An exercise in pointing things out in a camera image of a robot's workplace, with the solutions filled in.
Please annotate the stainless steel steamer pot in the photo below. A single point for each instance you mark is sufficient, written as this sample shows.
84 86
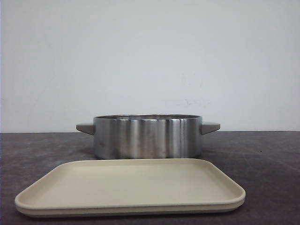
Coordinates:
148 136

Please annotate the cream rectangular tray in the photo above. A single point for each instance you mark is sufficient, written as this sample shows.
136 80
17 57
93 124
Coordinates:
131 187

